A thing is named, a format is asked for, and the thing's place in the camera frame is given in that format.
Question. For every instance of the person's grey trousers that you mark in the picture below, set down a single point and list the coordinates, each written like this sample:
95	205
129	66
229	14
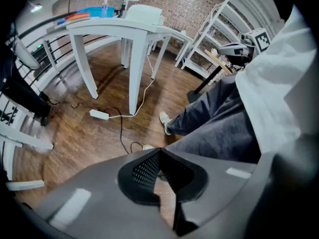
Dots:
219	123

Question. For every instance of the blue plastic tray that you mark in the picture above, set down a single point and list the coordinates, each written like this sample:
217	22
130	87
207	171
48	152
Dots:
92	11

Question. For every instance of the white box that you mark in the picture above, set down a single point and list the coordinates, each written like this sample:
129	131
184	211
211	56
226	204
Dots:
142	14

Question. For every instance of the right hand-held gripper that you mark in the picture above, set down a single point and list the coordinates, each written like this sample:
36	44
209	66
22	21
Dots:
260	40

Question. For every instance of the white plastic chair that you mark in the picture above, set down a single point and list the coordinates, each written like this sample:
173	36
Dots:
26	55

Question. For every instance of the orange flat board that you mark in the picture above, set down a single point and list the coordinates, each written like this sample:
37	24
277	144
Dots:
79	16

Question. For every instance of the small blue object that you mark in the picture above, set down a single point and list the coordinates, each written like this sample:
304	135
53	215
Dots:
61	22

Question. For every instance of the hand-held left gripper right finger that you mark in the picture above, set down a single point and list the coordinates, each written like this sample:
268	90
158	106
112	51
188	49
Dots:
214	183

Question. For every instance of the small black device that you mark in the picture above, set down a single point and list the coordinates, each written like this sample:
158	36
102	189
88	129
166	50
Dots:
122	11

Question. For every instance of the white power strip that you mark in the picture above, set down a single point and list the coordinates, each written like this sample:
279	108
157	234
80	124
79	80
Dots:
98	114

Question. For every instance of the small white cup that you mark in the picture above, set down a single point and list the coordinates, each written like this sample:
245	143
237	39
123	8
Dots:
213	51

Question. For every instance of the large white wooden table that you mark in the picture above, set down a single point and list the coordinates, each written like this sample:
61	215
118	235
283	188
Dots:
135	71

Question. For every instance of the black metal railing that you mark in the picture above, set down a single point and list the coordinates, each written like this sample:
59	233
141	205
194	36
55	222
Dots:
48	51

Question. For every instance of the black box with green light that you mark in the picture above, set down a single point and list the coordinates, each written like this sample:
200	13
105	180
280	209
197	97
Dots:
40	55

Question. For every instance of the clear water bottle blue label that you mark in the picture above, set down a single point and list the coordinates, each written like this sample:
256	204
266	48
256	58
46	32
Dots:
104	11

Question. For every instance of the white wooden frame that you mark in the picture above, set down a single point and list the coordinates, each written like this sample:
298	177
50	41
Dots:
25	136

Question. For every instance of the person's white shirt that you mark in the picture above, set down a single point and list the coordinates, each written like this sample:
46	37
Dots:
274	88

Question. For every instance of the white metal shelf unit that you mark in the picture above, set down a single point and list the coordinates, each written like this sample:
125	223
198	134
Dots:
197	68

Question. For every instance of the small white wooden table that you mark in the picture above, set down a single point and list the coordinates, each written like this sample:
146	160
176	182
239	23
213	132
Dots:
183	36

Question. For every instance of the router with black antennas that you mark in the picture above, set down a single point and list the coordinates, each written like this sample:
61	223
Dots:
183	31

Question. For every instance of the ceiling light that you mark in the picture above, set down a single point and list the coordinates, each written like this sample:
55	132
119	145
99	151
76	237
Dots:
36	8

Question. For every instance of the round wooden side table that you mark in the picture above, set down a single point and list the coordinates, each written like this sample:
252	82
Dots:
216	60

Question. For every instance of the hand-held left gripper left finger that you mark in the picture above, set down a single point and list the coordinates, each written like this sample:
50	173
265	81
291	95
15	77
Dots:
94	203

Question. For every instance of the person's white shoe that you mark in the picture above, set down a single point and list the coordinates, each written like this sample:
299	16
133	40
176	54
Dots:
164	119
148	147

